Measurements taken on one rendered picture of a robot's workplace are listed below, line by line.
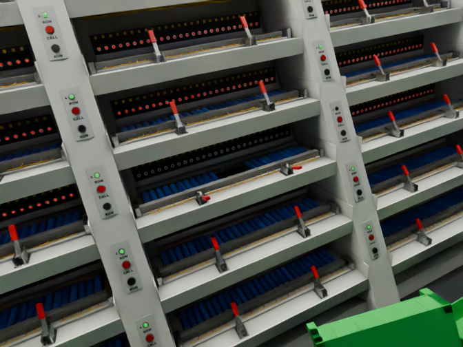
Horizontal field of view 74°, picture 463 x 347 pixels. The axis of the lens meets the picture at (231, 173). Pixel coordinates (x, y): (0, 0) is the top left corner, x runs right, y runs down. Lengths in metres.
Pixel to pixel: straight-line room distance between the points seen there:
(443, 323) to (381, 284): 0.32
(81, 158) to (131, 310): 0.38
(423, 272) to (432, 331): 0.49
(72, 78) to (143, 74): 0.16
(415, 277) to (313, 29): 0.90
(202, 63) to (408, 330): 0.79
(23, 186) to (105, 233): 0.21
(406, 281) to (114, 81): 1.11
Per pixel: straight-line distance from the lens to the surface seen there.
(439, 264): 1.36
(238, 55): 0.91
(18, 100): 0.85
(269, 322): 0.97
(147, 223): 0.80
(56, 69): 0.84
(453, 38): 1.54
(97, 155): 0.79
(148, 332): 0.87
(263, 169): 0.91
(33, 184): 0.82
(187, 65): 0.86
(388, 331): 0.80
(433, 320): 0.84
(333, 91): 1.01
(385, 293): 1.15
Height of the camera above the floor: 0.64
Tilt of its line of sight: 4 degrees down
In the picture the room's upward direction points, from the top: 16 degrees counter-clockwise
